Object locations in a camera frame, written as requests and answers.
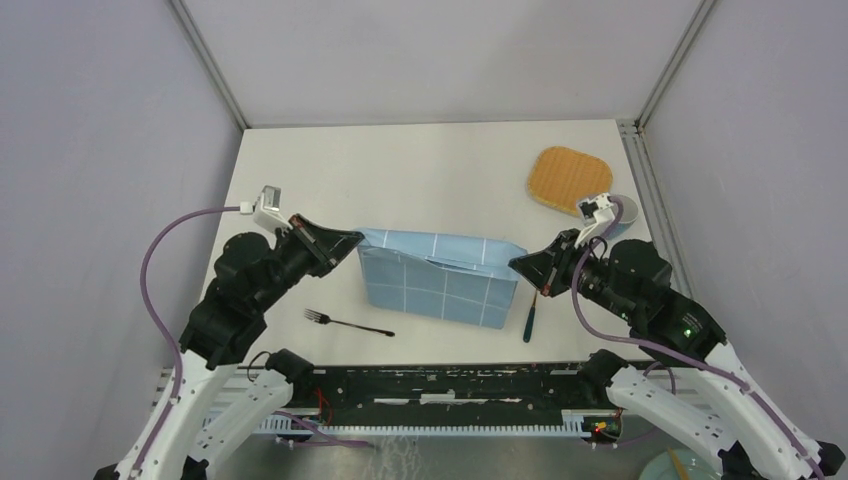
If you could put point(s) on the blue checked cloth napkin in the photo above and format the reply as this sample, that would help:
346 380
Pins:
455 278

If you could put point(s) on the black metal fork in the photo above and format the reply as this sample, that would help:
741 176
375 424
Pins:
324 319

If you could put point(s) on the gold spoon teal handle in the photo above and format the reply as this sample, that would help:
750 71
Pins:
530 320

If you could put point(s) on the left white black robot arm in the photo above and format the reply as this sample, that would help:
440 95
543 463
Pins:
251 275

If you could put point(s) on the white blue mug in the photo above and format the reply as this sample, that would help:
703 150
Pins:
630 214

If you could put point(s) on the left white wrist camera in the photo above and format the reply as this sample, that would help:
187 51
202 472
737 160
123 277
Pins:
265 211

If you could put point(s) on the woven bamboo placemat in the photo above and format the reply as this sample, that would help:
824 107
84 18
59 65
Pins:
561 177

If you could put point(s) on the wooden chopstick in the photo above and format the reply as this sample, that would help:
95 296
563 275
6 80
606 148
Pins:
677 465

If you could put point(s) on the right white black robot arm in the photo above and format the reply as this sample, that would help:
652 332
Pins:
742 434

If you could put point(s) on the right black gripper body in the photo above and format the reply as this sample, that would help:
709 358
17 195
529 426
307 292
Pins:
572 256

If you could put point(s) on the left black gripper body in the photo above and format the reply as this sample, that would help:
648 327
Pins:
294 256

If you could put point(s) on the green plate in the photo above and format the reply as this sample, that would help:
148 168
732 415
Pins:
660 467

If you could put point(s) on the light blue cable duct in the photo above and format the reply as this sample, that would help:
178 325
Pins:
569 427

